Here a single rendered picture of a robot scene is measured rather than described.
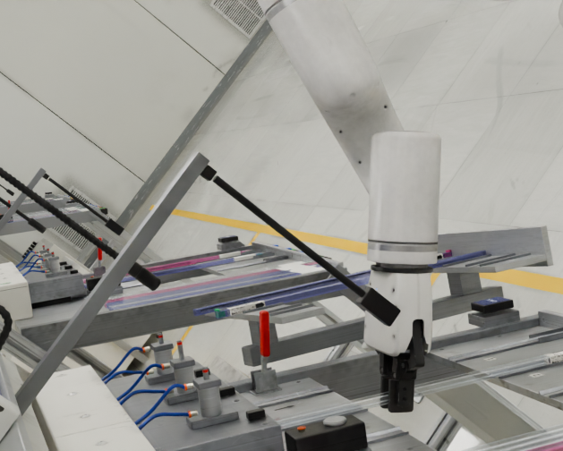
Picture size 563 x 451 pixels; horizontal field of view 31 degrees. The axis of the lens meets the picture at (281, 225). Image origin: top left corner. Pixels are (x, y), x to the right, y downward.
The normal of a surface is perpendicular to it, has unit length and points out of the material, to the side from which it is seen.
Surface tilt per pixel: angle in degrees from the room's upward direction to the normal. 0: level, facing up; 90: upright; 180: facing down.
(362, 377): 90
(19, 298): 90
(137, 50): 90
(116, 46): 90
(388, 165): 50
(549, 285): 0
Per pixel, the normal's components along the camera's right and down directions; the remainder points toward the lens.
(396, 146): -0.42, 0.03
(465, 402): 0.39, -0.05
